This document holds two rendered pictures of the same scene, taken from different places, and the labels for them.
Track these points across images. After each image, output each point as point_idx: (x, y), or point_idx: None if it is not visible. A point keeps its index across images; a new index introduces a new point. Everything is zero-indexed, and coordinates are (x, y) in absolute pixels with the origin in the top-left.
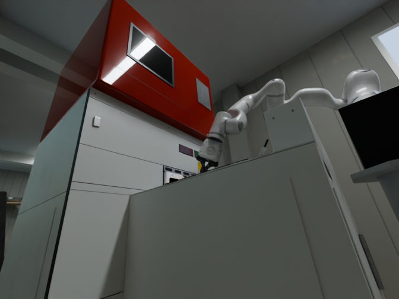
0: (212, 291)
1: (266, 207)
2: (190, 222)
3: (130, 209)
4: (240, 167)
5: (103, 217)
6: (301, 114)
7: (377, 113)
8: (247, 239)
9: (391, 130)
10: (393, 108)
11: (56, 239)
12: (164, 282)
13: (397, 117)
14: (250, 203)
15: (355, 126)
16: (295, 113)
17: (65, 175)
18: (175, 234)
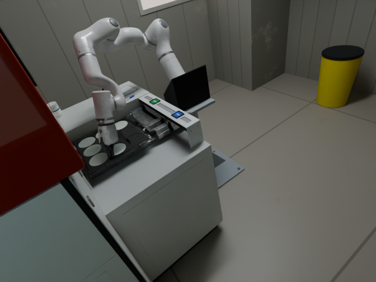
0: (181, 203)
1: (198, 170)
2: (168, 193)
3: (112, 220)
4: (188, 161)
5: (120, 239)
6: (200, 127)
7: (186, 84)
8: (192, 182)
9: (189, 93)
10: (191, 82)
11: (128, 269)
12: (158, 220)
13: (191, 87)
14: (193, 172)
15: (178, 91)
16: (198, 127)
17: (98, 255)
18: (160, 202)
